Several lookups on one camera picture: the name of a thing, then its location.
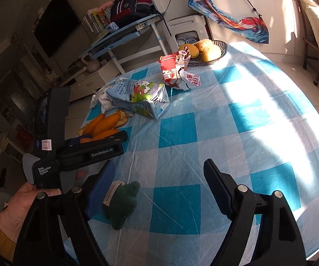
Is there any white chair cushion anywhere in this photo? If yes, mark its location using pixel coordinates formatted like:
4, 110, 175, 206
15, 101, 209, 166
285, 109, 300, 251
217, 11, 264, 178
298, 0, 319, 52

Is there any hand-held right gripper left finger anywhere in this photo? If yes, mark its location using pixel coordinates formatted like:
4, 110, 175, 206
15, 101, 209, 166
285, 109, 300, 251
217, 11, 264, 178
13, 159, 117, 266

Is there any black television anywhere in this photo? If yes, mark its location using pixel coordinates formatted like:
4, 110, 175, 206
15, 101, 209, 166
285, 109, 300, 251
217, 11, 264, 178
34, 0, 81, 59

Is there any red and white snack wrapper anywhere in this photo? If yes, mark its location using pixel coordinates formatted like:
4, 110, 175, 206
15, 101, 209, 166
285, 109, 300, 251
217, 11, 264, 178
159, 46, 201, 90

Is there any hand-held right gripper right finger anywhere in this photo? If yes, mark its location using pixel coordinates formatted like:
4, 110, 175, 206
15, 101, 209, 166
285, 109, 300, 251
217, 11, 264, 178
203, 158, 307, 266

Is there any crumpled white plastic bag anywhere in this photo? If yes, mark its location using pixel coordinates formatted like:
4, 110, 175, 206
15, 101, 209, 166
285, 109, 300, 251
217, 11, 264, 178
89, 87, 113, 113

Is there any blue and red hanging banner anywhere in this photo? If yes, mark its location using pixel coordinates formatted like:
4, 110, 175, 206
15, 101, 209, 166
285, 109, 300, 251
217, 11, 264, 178
188, 0, 269, 45

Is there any yellow mango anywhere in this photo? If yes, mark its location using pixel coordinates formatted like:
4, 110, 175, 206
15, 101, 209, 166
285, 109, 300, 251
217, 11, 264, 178
178, 44, 198, 59
194, 39, 214, 53
202, 44, 222, 62

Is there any person's left hand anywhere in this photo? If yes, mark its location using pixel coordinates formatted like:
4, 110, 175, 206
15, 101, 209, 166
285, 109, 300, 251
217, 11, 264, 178
0, 183, 63, 244

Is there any dark blue backpack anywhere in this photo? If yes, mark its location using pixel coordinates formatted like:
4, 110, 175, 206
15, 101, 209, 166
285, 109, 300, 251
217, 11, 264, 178
110, 0, 160, 26

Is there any light blue desk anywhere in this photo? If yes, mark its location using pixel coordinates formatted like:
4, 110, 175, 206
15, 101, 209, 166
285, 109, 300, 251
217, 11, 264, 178
82, 11, 171, 74

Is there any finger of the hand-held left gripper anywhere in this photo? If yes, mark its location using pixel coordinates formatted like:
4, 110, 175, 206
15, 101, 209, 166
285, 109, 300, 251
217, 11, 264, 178
79, 130, 128, 146

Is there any white television cabinet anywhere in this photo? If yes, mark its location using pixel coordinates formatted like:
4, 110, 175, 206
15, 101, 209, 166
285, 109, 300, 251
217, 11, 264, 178
59, 58, 121, 103

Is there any beige kettlebell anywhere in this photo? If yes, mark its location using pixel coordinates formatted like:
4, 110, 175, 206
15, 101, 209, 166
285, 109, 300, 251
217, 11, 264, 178
81, 54, 101, 72

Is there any black power cable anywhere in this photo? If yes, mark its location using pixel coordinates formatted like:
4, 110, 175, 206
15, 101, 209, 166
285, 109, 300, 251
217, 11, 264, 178
163, 0, 179, 37

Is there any wooden chair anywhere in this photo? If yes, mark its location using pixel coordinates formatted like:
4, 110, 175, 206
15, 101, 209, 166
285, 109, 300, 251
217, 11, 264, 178
291, 0, 319, 97

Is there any white floor appliance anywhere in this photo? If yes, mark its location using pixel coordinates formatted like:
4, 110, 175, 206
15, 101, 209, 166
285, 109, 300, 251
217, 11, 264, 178
168, 15, 211, 53

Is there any blue and green milk carton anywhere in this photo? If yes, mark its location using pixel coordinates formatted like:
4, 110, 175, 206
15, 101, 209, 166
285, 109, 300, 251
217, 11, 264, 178
106, 79, 171, 120

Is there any stack of books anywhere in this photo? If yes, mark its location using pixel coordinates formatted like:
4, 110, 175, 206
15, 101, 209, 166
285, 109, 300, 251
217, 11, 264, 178
83, 7, 113, 34

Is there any green plush toy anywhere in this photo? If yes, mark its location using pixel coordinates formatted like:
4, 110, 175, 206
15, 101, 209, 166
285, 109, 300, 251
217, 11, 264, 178
102, 181, 140, 230

